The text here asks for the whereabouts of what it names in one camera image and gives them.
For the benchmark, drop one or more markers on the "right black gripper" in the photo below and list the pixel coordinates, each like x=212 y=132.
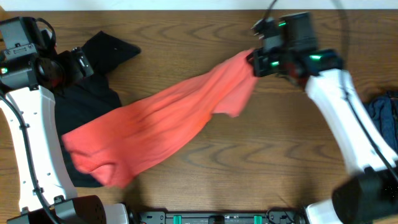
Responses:
x=262 y=68

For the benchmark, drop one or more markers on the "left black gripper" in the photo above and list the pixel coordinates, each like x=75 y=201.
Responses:
x=78 y=71

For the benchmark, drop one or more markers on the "red orange t-shirt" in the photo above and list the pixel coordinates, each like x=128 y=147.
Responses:
x=116 y=147

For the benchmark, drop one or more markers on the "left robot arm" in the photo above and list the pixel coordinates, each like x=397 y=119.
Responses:
x=31 y=70

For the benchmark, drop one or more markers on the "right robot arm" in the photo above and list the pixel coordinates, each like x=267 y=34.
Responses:
x=290 y=49

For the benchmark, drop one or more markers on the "black t-shirt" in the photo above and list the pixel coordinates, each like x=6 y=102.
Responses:
x=91 y=97

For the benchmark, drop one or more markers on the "folded blue denim garment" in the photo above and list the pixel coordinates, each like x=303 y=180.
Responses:
x=383 y=112

